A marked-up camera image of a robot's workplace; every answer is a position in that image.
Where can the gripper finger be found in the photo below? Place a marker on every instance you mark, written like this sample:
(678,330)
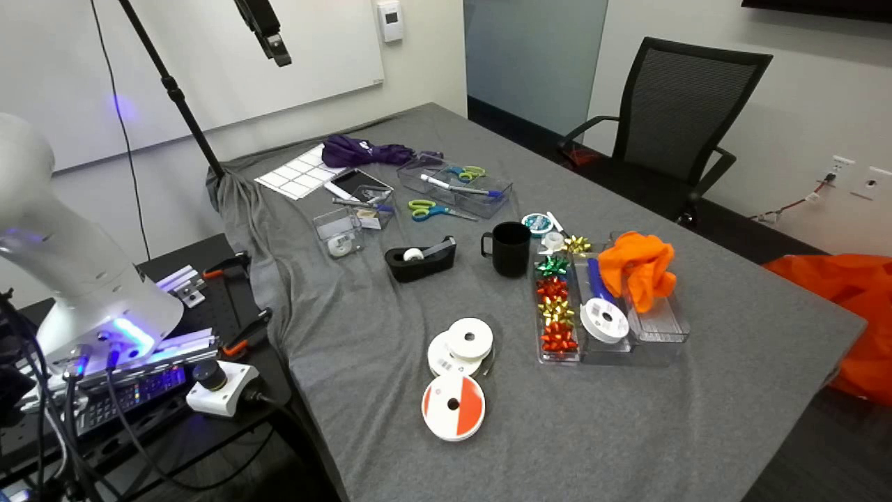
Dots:
(268,31)

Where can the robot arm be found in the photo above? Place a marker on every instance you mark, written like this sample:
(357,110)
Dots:
(77,272)

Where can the small clear box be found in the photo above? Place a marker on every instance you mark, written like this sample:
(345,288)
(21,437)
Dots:
(338,226)

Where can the clear box with card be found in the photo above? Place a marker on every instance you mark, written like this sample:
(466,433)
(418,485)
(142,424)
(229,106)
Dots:
(376,216)

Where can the white marker blue cap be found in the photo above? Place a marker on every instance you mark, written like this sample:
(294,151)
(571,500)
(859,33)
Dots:
(453,186)

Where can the long clear box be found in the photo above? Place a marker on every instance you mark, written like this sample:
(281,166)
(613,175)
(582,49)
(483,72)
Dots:
(481,199)

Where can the emergency stop button box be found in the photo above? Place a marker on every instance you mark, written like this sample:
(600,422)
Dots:
(223,390)

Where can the clear three compartment organizer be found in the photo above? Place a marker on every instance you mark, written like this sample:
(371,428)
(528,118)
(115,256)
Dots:
(658,328)

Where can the whiteboard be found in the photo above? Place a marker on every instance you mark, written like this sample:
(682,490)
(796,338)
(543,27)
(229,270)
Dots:
(230,63)

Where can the white label sheet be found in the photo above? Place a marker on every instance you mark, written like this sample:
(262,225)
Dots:
(300,174)

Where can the purple cloth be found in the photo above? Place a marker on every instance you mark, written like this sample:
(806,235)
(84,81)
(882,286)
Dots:
(362,150)

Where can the black glossy card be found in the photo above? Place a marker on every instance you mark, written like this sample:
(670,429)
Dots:
(359,183)

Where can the blue pen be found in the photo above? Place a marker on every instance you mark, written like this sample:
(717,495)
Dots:
(362,204)

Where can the small tape roll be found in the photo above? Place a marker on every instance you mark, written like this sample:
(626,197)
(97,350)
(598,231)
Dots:
(340,245)

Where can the orange black clamp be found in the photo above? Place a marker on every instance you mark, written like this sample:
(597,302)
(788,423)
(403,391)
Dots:
(226,265)
(251,331)

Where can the frosted glass panel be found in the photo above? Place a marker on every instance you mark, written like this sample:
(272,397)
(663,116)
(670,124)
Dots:
(533,63)

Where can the black tape dispenser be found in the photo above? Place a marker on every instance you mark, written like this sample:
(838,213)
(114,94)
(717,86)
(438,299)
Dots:
(418,267)

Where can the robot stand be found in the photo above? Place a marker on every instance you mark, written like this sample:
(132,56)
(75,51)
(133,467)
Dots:
(209,317)

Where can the black mug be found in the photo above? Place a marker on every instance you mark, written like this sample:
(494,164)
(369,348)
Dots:
(512,251)

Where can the teal ribbon spool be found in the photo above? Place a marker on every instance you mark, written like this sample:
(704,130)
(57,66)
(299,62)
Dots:
(536,223)

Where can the white pen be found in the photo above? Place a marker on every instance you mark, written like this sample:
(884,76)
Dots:
(556,223)

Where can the green gift bow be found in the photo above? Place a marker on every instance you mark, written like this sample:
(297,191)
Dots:
(552,265)

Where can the gold gift bow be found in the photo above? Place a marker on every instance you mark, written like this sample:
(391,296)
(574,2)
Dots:
(578,245)
(556,311)

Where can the red gift bow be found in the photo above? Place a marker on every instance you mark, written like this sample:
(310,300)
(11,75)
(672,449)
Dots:
(552,288)
(559,337)

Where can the black office chair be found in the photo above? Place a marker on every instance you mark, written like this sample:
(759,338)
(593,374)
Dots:
(672,111)

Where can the blue ribbon roll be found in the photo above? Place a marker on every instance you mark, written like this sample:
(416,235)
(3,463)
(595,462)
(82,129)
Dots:
(599,279)

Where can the orange white ribbon spool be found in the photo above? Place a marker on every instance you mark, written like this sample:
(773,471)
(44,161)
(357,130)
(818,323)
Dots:
(453,408)

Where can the orange tissue paper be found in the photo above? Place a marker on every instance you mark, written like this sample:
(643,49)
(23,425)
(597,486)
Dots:
(637,268)

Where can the grey table cloth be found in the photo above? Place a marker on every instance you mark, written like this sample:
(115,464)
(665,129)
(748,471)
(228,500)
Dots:
(627,418)

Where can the orange plastic bag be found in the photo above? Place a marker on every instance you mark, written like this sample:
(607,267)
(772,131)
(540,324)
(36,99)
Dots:
(857,307)

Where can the white wall thermostat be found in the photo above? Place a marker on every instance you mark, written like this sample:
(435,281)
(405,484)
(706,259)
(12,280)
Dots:
(390,19)

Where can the aluminium bracket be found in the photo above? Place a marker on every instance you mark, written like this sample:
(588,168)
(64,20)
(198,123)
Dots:
(181,286)

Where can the black wall screen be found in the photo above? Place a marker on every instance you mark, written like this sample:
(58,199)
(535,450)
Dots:
(822,7)

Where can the white wall socket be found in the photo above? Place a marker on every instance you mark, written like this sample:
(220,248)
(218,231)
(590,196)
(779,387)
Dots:
(842,167)

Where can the white wall plate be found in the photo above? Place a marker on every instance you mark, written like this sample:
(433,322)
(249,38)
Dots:
(871,184)

